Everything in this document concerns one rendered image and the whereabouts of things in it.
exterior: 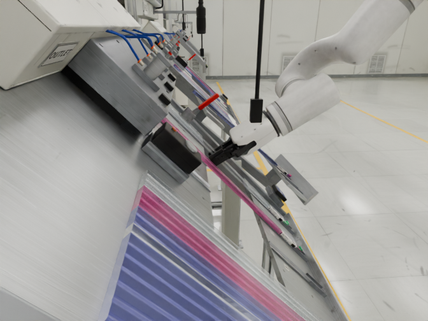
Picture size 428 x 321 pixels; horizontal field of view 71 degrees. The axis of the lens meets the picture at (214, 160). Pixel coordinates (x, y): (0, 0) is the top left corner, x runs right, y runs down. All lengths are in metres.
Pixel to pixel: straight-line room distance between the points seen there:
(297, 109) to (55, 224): 0.58
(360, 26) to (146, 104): 0.47
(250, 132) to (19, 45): 0.50
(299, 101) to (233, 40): 7.58
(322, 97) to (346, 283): 1.33
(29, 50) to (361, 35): 0.60
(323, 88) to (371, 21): 0.15
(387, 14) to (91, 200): 0.63
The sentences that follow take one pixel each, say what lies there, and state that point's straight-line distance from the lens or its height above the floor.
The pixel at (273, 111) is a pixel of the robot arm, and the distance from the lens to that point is 0.72.
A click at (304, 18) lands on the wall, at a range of 8.70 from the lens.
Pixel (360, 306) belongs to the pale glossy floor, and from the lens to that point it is 1.81.
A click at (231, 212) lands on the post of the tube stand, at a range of 1.20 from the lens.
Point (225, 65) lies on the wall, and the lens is 8.29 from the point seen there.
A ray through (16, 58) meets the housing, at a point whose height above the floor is 1.24.
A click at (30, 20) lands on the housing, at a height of 1.27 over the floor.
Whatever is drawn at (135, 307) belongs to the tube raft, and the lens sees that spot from 0.23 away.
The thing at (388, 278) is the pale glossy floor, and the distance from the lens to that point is 2.02.
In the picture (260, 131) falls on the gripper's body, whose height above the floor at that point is 1.04.
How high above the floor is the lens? 1.26
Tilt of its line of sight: 24 degrees down
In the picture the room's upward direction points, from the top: straight up
